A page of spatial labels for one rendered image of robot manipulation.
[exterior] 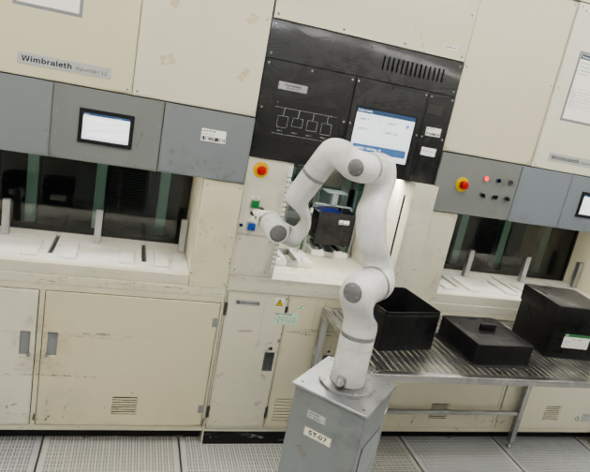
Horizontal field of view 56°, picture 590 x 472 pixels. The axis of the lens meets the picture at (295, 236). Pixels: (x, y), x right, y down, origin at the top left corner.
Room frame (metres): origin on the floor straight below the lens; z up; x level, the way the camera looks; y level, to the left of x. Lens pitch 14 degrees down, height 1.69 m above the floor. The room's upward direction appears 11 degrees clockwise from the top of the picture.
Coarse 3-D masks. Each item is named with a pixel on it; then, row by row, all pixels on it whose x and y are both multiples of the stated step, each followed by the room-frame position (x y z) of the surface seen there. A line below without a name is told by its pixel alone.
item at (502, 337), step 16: (448, 320) 2.29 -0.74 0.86; (464, 320) 2.32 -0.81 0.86; (480, 320) 2.37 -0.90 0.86; (496, 320) 2.41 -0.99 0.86; (448, 336) 2.26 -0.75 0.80; (464, 336) 2.17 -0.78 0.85; (480, 336) 2.17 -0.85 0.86; (496, 336) 2.20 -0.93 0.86; (512, 336) 2.24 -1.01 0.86; (464, 352) 2.14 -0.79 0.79; (480, 352) 2.08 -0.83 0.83; (496, 352) 2.11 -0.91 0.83; (512, 352) 2.14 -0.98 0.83; (528, 352) 2.16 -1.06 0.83; (528, 368) 2.17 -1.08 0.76
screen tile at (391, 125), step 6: (390, 120) 2.47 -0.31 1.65; (390, 126) 2.47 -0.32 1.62; (396, 126) 2.48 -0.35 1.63; (402, 126) 2.49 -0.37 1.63; (384, 132) 2.47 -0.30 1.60; (402, 132) 2.49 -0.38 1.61; (408, 132) 2.50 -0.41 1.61; (384, 138) 2.47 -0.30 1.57; (390, 138) 2.48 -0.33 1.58; (396, 138) 2.49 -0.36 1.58; (402, 138) 2.50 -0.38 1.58; (408, 138) 2.51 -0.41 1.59; (384, 144) 2.47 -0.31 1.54; (390, 144) 2.48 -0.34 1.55; (396, 144) 2.49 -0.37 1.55; (402, 144) 2.50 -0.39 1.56
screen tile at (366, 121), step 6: (360, 114) 2.43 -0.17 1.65; (360, 120) 2.43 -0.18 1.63; (366, 120) 2.44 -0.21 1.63; (372, 120) 2.45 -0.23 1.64; (384, 120) 2.46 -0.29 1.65; (372, 126) 2.45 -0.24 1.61; (378, 126) 2.46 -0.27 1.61; (360, 132) 2.43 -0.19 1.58; (366, 132) 2.44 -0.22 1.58; (378, 132) 2.46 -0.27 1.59; (354, 138) 2.43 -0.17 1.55; (360, 138) 2.44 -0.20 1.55; (366, 138) 2.45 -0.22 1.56; (372, 138) 2.45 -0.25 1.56; (378, 138) 2.46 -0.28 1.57
